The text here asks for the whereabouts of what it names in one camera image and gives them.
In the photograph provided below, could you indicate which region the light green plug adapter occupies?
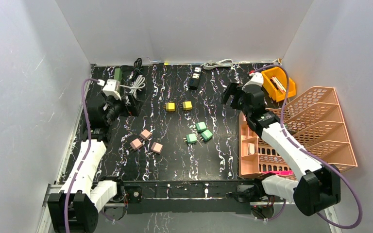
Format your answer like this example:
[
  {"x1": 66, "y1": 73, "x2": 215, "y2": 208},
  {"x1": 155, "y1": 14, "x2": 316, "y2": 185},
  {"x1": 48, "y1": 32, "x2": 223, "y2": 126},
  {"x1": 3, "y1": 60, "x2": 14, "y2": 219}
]
[{"x1": 200, "y1": 129, "x2": 213, "y2": 142}]

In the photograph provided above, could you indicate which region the white coiled power cable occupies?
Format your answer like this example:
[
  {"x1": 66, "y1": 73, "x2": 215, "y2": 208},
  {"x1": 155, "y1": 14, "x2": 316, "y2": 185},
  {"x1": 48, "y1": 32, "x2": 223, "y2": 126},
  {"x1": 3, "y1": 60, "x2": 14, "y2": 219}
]
[{"x1": 200, "y1": 58, "x2": 234, "y2": 70}]

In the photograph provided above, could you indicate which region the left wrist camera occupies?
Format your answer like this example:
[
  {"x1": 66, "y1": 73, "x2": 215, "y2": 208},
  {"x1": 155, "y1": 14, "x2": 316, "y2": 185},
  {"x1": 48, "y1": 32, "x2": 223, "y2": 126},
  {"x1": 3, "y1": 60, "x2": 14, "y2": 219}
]
[{"x1": 97, "y1": 79, "x2": 121, "y2": 100}]

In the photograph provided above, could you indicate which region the pink compartment organizer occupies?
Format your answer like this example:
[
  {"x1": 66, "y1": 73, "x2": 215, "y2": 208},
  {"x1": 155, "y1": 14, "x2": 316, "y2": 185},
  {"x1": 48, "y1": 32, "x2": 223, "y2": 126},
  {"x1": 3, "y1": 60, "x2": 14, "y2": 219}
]
[{"x1": 238, "y1": 113, "x2": 287, "y2": 179}]

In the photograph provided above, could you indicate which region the green plug adapter dark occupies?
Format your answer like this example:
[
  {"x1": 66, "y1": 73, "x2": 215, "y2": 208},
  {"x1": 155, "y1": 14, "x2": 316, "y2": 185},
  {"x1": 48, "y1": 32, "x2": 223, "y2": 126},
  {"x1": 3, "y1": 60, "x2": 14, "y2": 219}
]
[{"x1": 183, "y1": 133, "x2": 198, "y2": 145}]

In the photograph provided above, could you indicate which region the pink usb plug adapter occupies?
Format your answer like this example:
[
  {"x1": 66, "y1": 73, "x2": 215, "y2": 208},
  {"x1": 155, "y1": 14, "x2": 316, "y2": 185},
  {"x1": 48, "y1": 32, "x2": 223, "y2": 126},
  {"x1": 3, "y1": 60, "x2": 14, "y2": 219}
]
[{"x1": 151, "y1": 142, "x2": 163, "y2": 154}]

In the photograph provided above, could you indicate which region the pink plug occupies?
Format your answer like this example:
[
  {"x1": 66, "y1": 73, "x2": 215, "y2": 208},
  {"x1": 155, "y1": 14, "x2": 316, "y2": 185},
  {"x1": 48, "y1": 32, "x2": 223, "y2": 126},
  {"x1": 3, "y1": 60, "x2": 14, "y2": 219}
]
[{"x1": 139, "y1": 129, "x2": 152, "y2": 141}]

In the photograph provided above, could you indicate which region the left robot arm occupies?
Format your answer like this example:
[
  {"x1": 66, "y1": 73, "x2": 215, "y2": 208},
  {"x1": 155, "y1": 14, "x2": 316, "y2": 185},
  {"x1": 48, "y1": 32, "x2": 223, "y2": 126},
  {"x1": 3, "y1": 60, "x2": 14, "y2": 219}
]
[{"x1": 48, "y1": 79, "x2": 142, "y2": 233}]

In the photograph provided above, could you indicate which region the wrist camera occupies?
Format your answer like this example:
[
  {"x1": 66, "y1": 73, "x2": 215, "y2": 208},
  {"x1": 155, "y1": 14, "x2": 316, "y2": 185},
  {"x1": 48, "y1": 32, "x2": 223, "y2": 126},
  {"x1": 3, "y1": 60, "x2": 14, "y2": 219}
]
[
  {"x1": 242, "y1": 72, "x2": 264, "y2": 91},
  {"x1": 97, "y1": 79, "x2": 121, "y2": 100}
]

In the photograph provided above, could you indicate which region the yellow storage bin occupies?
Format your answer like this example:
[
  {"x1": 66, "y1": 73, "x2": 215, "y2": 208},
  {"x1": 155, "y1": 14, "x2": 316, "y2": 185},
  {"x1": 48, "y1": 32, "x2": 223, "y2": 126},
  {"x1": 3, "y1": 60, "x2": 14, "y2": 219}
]
[{"x1": 261, "y1": 67, "x2": 297, "y2": 102}]

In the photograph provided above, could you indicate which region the white coiled cable left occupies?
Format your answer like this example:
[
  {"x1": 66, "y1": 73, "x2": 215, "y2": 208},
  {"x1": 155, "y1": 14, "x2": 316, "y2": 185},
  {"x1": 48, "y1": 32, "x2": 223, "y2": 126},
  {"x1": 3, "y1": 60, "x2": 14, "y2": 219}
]
[{"x1": 119, "y1": 74, "x2": 147, "y2": 97}]

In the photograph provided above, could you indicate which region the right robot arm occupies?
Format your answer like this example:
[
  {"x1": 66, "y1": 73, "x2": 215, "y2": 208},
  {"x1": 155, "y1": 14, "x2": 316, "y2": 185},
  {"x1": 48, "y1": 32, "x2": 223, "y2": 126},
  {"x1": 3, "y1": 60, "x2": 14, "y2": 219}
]
[{"x1": 222, "y1": 83, "x2": 341, "y2": 216}]

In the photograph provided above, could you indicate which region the green plug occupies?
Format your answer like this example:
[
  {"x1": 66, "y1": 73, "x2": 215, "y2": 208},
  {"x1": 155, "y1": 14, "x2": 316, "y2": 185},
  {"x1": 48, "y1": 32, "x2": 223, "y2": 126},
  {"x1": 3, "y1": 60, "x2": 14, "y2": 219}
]
[{"x1": 193, "y1": 121, "x2": 207, "y2": 133}]

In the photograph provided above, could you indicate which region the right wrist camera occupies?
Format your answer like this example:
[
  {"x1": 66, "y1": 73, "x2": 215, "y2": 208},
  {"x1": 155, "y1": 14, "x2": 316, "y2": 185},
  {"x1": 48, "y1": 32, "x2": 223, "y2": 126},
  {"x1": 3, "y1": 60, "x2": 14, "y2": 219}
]
[{"x1": 242, "y1": 72, "x2": 264, "y2": 91}]

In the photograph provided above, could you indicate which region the black coiled cable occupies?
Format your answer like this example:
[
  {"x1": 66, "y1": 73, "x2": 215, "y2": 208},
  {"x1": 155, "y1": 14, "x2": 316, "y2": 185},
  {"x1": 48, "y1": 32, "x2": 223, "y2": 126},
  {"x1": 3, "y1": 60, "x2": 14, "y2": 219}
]
[{"x1": 122, "y1": 57, "x2": 143, "y2": 76}]

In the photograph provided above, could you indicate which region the yellow plug adapter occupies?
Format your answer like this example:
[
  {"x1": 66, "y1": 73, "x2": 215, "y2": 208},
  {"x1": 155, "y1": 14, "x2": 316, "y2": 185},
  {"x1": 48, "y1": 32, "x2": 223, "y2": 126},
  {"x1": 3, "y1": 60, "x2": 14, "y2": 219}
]
[
  {"x1": 164, "y1": 102, "x2": 176, "y2": 112},
  {"x1": 181, "y1": 101, "x2": 193, "y2": 111}
]

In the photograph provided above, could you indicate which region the pink tiered file rack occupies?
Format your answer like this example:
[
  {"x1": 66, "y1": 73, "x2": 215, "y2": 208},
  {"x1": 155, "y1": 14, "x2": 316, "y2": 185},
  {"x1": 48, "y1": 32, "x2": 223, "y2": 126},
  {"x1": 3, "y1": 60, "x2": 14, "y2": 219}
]
[{"x1": 284, "y1": 86, "x2": 357, "y2": 172}]

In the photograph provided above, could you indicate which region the green power strip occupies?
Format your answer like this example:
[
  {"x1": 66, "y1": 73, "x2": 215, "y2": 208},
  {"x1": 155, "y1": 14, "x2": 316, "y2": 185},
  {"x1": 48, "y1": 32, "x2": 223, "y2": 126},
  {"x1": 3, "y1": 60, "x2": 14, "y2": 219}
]
[{"x1": 114, "y1": 67, "x2": 122, "y2": 82}]

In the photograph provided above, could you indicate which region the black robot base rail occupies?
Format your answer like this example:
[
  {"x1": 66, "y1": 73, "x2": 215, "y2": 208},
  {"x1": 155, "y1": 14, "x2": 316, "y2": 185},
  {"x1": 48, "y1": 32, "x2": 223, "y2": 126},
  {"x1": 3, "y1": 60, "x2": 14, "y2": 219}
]
[{"x1": 102, "y1": 180, "x2": 283, "y2": 221}]

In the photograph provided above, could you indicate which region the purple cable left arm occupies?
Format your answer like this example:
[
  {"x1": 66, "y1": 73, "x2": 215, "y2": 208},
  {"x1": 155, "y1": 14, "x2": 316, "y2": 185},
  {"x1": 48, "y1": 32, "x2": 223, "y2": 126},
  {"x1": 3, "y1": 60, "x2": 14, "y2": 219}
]
[{"x1": 63, "y1": 78, "x2": 117, "y2": 233}]

